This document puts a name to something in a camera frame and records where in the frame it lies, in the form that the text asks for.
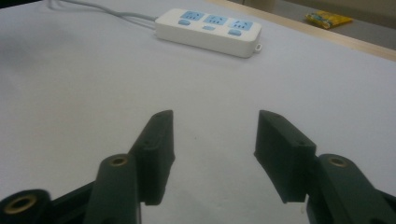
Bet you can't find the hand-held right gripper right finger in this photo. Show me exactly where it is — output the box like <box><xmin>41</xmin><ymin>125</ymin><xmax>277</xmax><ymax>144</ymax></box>
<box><xmin>253</xmin><ymin>109</ymin><xmax>396</xmax><ymax>224</ymax></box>

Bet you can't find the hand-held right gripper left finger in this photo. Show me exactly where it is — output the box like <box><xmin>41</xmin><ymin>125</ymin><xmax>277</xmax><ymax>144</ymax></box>
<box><xmin>83</xmin><ymin>109</ymin><xmax>176</xmax><ymax>224</ymax></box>

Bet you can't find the white power strip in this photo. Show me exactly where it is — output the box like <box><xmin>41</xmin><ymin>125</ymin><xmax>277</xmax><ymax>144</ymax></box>
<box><xmin>154</xmin><ymin>7</ymin><xmax>263</xmax><ymax>59</ymax></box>

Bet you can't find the yellow snack packet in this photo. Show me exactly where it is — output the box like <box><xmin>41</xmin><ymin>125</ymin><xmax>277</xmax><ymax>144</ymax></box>
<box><xmin>304</xmin><ymin>9</ymin><xmax>354</xmax><ymax>30</ymax></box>

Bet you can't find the grey power strip cable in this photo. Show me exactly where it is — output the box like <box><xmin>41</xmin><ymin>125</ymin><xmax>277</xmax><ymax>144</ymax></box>
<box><xmin>46</xmin><ymin>0</ymin><xmax>158</xmax><ymax>31</ymax></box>

